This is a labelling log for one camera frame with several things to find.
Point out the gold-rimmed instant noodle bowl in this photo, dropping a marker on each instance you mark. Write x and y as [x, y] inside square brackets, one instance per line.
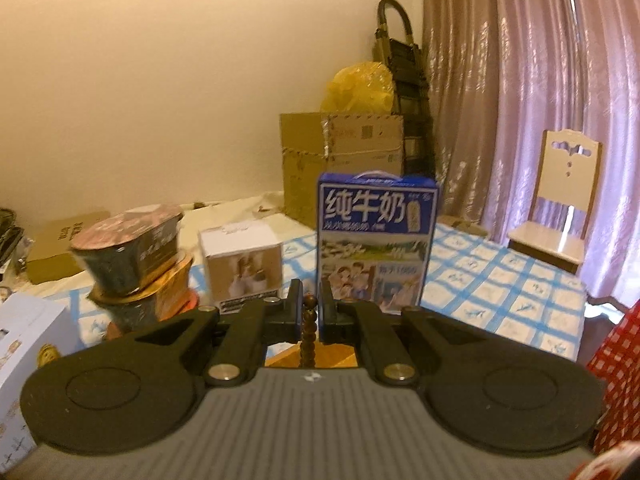
[165, 292]

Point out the red checked cloth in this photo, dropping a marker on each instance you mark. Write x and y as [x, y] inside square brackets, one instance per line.
[620, 375]

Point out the flat cardboard box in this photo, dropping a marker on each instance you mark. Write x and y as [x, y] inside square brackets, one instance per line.
[60, 245]

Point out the blue checked tablecloth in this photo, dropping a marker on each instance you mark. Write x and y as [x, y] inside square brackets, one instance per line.
[500, 285]

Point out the white photo box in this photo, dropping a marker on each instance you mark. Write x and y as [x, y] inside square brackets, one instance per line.
[242, 265]

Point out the white and blue printed box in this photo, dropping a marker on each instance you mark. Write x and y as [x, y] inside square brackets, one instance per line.
[30, 350]

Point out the large cardboard box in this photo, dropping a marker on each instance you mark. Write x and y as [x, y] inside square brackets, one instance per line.
[340, 155]

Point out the orange plastic tray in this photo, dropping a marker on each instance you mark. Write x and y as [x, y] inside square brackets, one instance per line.
[280, 359]

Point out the pink patterned curtain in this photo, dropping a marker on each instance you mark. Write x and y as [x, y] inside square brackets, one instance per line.
[525, 60]

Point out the cream wooden chair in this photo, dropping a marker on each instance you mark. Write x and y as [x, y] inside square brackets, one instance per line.
[560, 200]

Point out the dark folding step ladder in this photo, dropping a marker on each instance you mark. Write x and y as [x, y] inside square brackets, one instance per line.
[405, 90]

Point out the black instant noodle bowl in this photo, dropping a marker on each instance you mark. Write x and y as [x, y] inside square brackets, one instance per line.
[125, 250]

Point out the black bags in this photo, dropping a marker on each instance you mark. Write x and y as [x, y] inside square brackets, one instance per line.
[10, 240]

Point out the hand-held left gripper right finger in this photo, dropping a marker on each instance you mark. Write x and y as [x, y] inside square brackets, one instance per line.
[326, 310]

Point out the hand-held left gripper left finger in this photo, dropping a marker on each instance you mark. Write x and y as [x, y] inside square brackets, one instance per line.
[295, 307]

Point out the red-sided instant noodle bowl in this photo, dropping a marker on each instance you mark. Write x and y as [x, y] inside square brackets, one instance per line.
[192, 305]

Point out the yellow plastic bag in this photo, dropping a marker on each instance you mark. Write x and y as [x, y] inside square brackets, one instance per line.
[357, 87]

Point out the blue milk carton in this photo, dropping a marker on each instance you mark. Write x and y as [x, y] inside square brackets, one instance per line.
[377, 240]

